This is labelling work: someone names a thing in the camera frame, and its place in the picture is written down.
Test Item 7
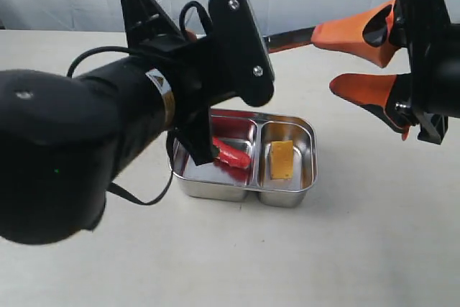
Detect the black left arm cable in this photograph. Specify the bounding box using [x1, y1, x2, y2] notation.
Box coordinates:
[66, 0, 216, 206]

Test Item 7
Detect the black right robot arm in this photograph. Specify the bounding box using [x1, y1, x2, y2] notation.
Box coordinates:
[311, 0, 459, 145]

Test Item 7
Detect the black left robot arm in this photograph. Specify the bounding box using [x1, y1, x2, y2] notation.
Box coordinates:
[1, 0, 228, 245]

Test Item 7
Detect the dark transparent box lid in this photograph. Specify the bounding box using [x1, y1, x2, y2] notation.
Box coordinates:
[264, 27, 315, 53]

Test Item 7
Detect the stainless steel lunch box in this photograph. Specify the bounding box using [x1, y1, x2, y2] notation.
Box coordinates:
[170, 109, 318, 208]

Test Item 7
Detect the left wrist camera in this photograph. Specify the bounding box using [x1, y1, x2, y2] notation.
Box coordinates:
[208, 0, 275, 107]

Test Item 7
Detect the red toy sausage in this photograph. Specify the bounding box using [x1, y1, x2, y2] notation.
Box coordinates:
[212, 137, 251, 170]

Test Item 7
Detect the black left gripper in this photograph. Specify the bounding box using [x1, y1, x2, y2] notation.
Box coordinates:
[120, 0, 230, 165]

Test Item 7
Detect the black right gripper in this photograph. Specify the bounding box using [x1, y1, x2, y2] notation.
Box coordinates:
[311, 0, 451, 145]

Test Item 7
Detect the yellow toy cheese wedge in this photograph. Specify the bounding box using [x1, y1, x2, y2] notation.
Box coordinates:
[270, 140, 294, 180]

